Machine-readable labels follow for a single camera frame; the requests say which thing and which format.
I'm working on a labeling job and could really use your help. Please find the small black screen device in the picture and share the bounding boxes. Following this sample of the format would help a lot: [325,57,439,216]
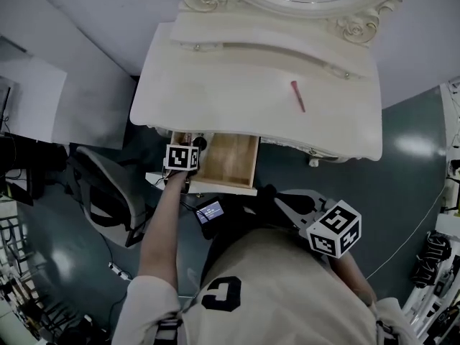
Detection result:
[195,199,226,239]

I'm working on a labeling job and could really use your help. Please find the white cabinet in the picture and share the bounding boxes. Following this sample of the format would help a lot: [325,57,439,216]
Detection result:
[0,57,69,145]

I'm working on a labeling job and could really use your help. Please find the white ornate dressing table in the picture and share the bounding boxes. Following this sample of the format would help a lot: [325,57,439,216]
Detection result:
[129,12,384,163]

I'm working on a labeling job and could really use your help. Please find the person's right forearm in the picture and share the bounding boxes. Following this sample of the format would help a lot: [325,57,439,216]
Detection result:
[326,253,378,305]

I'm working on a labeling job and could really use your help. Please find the small white drawer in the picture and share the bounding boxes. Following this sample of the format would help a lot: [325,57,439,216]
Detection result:
[328,65,367,81]
[175,40,224,52]

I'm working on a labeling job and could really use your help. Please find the person's white shirt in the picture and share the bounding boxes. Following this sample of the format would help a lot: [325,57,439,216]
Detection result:
[116,226,418,345]

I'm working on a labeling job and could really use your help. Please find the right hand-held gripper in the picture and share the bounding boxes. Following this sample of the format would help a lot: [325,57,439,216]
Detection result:
[273,188,362,259]

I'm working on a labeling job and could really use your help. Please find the person's left forearm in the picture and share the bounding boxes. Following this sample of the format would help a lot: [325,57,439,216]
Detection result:
[138,169,190,287]

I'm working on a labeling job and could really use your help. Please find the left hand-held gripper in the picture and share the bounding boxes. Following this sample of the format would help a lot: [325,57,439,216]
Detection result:
[163,144,201,194]

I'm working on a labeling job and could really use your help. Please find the long white cable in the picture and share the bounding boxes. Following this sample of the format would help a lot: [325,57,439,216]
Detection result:
[364,185,445,280]

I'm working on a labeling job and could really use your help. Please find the black white striped cushion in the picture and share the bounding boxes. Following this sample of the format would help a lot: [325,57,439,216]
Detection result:
[411,230,453,289]

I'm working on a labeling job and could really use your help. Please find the grey office chair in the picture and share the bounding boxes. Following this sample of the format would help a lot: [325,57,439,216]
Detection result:
[66,145,155,247]

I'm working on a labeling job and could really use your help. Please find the black metal rack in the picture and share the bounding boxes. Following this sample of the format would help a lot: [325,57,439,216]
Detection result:
[0,213,73,337]

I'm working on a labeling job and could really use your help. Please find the large wooden drawer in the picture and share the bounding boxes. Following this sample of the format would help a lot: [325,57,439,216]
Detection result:
[145,131,259,197]

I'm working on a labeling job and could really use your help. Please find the white power strip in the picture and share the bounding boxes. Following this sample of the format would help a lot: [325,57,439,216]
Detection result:
[109,262,133,282]

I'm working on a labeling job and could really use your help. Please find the person's black trousers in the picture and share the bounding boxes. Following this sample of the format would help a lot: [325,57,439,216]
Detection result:
[215,183,288,240]

